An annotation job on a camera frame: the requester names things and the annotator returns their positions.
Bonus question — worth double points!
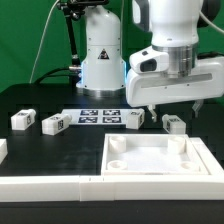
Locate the white cable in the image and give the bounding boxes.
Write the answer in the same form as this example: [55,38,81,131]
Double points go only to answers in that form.
[29,0,60,84]

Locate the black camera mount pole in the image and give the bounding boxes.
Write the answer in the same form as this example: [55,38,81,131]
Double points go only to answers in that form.
[56,0,109,66]

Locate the white U-shaped obstacle fence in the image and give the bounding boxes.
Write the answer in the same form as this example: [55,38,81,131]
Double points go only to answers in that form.
[0,137,224,202]

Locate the black cable bundle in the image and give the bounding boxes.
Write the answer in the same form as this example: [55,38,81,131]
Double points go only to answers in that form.
[33,65,83,85]

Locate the white square table top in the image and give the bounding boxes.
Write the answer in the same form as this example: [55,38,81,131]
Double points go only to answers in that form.
[101,134,209,175]

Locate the AprilTag marker sheet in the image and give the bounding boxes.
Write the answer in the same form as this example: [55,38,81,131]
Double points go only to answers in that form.
[62,109,131,125]

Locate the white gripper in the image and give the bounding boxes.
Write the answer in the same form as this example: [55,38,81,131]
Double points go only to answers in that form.
[126,49,224,122]

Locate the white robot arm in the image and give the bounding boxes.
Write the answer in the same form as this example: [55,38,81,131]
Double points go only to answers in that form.
[78,0,224,110]

